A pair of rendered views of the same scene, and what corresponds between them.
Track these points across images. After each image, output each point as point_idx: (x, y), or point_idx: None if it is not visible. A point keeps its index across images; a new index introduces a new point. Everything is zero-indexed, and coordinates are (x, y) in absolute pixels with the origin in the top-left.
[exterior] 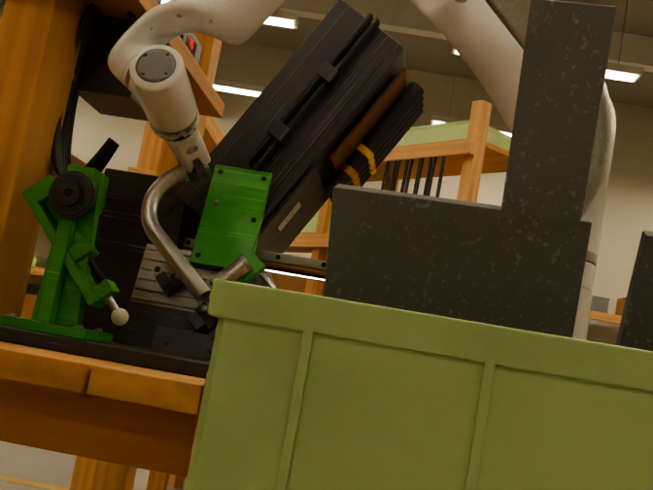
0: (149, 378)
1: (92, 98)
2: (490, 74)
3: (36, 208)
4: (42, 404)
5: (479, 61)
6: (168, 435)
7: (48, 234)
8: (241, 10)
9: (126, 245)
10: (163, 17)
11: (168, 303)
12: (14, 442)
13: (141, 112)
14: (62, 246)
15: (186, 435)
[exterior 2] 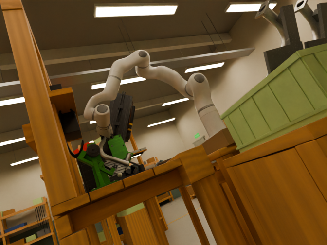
0: (167, 163)
1: (67, 135)
2: (174, 81)
3: (83, 159)
4: (138, 190)
5: (171, 80)
6: (171, 178)
7: (91, 164)
8: (114, 90)
9: (92, 169)
10: (95, 99)
11: (116, 174)
12: (136, 204)
13: (80, 134)
14: (97, 165)
15: (174, 176)
